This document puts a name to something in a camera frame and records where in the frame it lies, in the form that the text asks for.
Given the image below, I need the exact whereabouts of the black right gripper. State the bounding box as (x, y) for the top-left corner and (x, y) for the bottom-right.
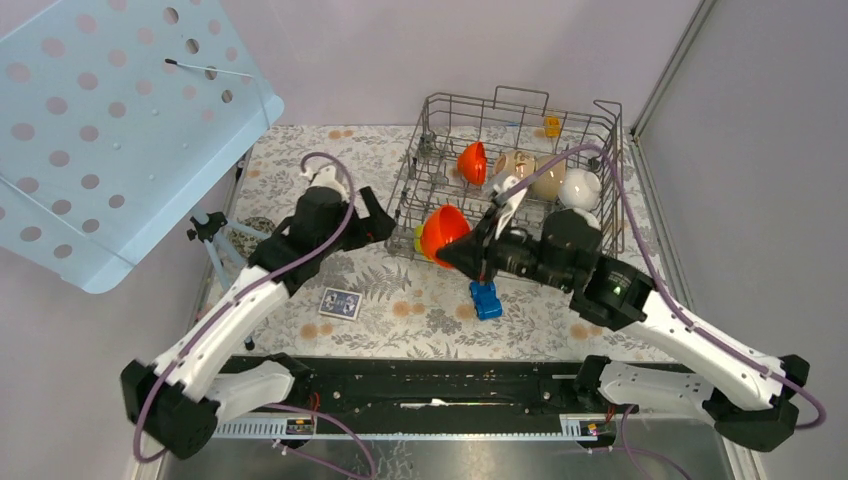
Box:
(435, 206), (575, 291)

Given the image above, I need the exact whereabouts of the light blue perforated board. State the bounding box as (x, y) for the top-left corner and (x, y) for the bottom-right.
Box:
(1, 1), (284, 294)

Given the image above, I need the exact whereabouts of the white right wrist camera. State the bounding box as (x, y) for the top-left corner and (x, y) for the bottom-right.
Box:
(487, 174), (528, 239)

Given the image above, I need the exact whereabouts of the yellow clip on rack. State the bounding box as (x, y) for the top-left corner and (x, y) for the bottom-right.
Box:
(543, 116), (562, 138)

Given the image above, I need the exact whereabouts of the white bowl front right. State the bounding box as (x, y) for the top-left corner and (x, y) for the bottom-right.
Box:
(565, 208), (601, 231)

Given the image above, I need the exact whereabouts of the purple cable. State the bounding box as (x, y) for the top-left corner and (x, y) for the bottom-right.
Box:
(493, 143), (828, 431)
(132, 151), (359, 464)

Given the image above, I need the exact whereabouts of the white bowl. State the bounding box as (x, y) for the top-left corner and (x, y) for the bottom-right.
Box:
(565, 208), (601, 231)
(558, 168), (602, 211)

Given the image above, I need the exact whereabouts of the blue toy car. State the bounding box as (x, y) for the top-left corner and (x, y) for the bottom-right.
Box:
(469, 281), (503, 321)

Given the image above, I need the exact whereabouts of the aluminium frame post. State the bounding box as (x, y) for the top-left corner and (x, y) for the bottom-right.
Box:
(630, 0), (719, 142)

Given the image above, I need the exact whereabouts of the blue playing card box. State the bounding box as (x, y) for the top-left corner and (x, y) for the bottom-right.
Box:
(318, 287), (362, 321)

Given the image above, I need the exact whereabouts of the grey wire dish rack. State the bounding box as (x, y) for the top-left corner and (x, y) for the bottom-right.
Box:
(386, 86), (636, 295)

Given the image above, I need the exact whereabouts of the white bowl back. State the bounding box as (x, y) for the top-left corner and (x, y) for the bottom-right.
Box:
(558, 168), (602, 211)

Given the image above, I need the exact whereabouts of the floral tablecloth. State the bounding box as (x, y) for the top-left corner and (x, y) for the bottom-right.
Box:
(234, 126), (665, 362)

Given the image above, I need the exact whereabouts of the yellow bowl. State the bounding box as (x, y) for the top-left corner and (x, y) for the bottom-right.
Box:
(414, 225), (424, 254)

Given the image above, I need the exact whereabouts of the plain beige bowl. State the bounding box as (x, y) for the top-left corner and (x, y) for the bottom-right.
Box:
(530, 154), (567, 202)

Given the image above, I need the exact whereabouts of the speckled stone coaster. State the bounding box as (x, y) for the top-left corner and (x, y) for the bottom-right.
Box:
(227, 216), (276, 259)

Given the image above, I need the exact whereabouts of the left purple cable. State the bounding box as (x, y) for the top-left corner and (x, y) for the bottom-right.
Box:
(132, 151), (359, 464)

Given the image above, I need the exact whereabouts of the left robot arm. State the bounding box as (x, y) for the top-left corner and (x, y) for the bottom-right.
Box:
(120, 186), (396, 461)

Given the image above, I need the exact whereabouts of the orange bowl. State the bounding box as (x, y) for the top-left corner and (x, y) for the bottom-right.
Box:
(419, 204), (471, 269)
(457, 141), (488, 186)

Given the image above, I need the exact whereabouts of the beige bowl with leaf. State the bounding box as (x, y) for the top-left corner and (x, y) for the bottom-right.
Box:
(491, 150), (536, 195)

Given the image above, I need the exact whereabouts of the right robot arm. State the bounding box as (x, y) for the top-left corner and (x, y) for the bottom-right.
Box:
(420, 207), (809, 452)

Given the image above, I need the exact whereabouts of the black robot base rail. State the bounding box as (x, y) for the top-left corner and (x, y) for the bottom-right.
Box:
(272, 354), (627, 440)

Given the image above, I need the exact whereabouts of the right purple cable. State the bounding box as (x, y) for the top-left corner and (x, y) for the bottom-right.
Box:
(493, 143), (828, 431)

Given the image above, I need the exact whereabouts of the light blue tripod stand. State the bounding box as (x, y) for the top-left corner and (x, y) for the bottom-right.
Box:
(186, 210), (274, 352)

